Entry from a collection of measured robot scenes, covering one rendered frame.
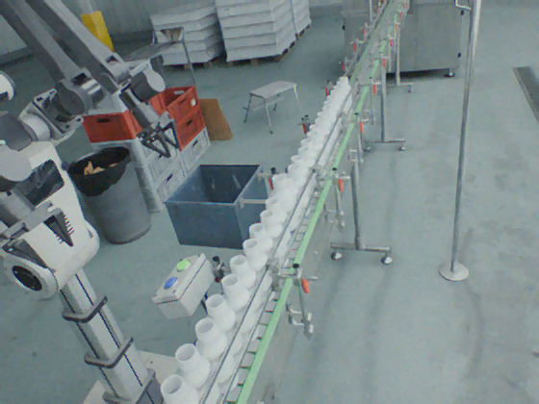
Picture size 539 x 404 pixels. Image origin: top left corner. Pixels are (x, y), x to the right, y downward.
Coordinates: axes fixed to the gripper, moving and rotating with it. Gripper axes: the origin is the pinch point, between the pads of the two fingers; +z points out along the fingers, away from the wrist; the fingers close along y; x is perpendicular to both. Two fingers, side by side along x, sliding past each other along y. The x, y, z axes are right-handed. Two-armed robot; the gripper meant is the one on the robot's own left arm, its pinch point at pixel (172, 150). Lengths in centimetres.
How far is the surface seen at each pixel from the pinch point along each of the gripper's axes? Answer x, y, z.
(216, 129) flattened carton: 149, 301, 48
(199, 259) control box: -6.0, -26.8, 21.8
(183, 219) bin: 35, 27, 30
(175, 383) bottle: -15, -60, 24
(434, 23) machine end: -90, 437, 91
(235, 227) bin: 16, 24, 41
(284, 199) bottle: -23.4, -5.6, 25.6
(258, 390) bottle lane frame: -14, -47, 45
